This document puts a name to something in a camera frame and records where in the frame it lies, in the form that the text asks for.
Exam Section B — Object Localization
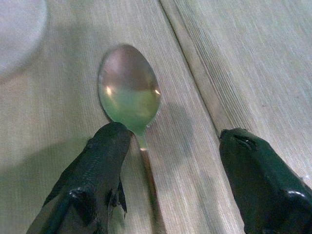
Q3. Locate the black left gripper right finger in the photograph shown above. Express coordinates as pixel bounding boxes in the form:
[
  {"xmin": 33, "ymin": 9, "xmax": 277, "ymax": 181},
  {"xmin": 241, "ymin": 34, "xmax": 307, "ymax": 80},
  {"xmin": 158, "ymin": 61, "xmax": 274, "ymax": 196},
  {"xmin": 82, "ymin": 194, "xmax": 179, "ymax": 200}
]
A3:
[{"xmin": 219, "ymin": 127, "xmax": 312, "ymax": 234}]

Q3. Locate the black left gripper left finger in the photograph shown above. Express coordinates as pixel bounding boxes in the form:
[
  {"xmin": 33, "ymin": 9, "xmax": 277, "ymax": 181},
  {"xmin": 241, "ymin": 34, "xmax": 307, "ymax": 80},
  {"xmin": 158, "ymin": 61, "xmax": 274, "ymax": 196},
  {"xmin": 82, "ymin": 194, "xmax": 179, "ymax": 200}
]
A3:
[{"xmin": 26, "ymin": 122, "xmax": 134, "ymax": 234}]

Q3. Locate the silver metal spoon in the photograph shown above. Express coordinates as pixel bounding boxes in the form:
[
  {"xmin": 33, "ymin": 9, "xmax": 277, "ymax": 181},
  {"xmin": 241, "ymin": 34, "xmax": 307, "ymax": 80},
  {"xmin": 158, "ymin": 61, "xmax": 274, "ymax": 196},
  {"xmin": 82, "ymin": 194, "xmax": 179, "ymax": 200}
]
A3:
[{"xmin": 97, "ymin": 44, "xmax": 166, "ymax": 234}]

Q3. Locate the white plate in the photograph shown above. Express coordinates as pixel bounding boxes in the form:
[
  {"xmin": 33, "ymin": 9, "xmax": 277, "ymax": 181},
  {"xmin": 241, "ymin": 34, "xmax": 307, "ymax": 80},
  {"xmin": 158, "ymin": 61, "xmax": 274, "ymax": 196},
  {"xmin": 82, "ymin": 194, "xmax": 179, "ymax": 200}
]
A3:
[{"xmin": 0, "ymin": 0, "xmax": 47, "ymax": 77}]

